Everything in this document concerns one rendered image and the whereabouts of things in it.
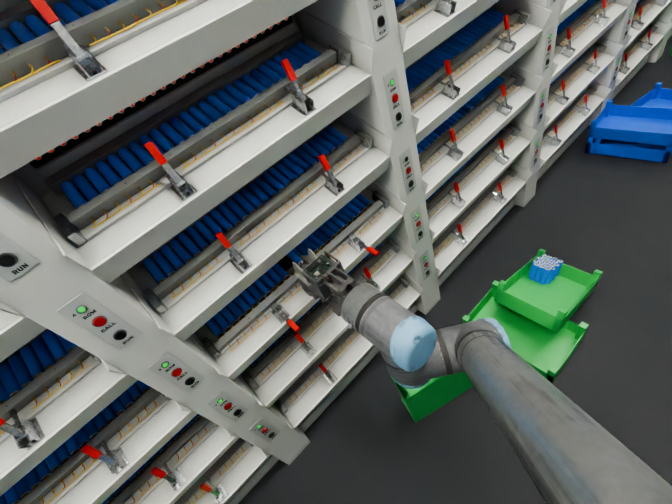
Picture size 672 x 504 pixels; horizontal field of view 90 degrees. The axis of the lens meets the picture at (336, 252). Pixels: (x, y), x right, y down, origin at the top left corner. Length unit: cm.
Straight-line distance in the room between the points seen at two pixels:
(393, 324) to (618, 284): 104
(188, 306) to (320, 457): 73
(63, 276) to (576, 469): 62
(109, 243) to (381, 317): 45
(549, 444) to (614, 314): 106
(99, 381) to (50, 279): 23
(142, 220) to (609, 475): 61
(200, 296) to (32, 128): 36
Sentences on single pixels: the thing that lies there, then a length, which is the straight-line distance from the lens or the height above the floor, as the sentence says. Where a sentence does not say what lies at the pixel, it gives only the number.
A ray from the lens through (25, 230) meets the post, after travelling 58.
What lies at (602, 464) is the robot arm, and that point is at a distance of 36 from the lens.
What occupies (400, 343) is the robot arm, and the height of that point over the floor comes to 64.
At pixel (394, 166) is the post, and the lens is 86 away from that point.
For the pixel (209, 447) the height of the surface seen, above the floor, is 34.
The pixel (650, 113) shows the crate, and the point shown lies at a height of 11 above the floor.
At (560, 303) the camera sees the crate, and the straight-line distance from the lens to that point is 134.
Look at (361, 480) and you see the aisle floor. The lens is 120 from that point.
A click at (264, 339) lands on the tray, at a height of 53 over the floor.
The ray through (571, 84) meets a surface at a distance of 186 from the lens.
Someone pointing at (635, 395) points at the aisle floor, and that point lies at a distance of 130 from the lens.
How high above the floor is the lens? 115
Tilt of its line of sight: 43 degrees down
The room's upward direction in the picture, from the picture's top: 25 degrees counter-clockwise
